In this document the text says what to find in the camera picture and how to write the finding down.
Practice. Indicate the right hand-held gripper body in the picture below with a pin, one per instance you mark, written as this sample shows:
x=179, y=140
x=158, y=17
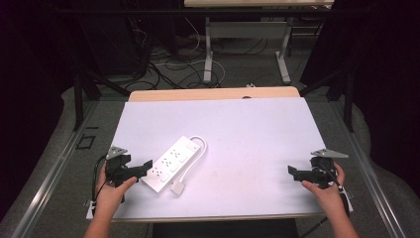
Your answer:
x=325, y=170

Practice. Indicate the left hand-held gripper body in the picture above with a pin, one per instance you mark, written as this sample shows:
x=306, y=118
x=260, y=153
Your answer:
x=115, y=167

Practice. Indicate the white power strip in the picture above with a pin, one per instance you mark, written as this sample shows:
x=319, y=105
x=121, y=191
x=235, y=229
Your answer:
x=171, y=163

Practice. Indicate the person's right hand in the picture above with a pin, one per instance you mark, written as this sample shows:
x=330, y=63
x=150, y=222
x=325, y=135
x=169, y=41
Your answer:
x=325, y=195

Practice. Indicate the person's left hand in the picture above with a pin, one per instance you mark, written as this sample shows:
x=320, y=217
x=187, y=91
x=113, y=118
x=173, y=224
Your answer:
x=110, y=193

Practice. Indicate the white power plug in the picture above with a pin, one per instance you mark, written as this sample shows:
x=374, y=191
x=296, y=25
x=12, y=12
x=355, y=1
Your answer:
x=177, y=187

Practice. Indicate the white table mat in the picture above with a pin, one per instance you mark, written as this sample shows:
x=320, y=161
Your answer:
x=247, y=148

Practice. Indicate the black metal stand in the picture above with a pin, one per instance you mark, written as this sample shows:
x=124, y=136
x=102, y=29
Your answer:
x=346, y=99
x=79, y=99

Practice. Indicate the wooden table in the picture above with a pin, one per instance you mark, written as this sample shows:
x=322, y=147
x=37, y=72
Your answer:
x=211, y=93

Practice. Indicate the desk with white legs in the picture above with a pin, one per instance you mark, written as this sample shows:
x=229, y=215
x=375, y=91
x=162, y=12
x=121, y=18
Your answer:
x=246, y=29

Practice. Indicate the metal floor rail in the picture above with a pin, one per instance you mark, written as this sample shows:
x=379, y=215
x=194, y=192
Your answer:
x=52, y=178
x=369, y=178

